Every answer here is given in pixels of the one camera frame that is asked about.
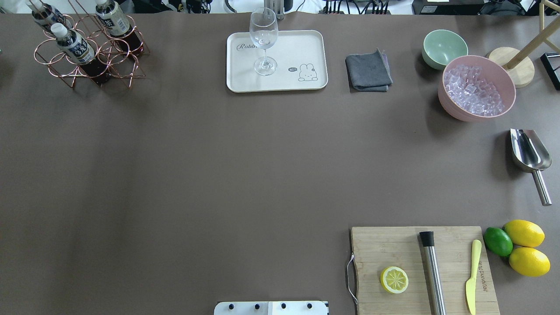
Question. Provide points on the metal ice scoop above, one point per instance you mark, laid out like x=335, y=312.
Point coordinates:
x=531, y=156

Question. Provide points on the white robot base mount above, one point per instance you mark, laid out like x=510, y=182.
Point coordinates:
x=272, y=308

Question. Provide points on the bamboo cutting board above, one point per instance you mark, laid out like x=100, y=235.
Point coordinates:
x=376, y=248

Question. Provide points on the folded grey cloth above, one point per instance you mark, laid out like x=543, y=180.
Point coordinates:
x=369, y=72

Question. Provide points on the yellow plastic knife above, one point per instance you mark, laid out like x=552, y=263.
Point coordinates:
x=470, y=285

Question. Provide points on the half lemon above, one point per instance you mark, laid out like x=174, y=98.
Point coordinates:
x=394, y=280

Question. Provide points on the green bowl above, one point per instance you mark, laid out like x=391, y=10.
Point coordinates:
x=442, y=46

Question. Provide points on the pink bowl of ice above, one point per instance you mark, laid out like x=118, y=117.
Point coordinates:
x=474, y=88

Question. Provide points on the yellow lemon upper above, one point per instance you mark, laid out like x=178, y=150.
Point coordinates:
x=524, y=233

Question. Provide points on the clear wine glass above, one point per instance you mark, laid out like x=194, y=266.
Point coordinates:
x=263, y=32

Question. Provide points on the tea bottle white cap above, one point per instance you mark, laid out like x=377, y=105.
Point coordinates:
x=81, y=52

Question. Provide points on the tea bottle back left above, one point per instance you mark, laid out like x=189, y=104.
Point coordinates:
x=45, y=15

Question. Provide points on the steel muddler black tip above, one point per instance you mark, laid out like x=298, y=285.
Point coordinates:
x=427, y=239

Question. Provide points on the tea bottle back right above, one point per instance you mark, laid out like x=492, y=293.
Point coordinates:
x=118, y=26

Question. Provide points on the cream rabbit tray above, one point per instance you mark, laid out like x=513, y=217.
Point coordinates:
x=300, y=57

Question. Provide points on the green lime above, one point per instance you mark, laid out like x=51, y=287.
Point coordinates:
x=498, y=241

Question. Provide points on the yellow lemon lower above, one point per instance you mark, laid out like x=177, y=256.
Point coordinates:
x=529, y=262

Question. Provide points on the yellow lemon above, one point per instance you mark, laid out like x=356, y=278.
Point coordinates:
x=524, y=233
x=529, y=262

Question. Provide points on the wooden cup stand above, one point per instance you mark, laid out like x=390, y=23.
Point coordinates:
x=517, y=62

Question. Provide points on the copper wire bottle basket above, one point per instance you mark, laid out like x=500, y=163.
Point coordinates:
x=98, y=47

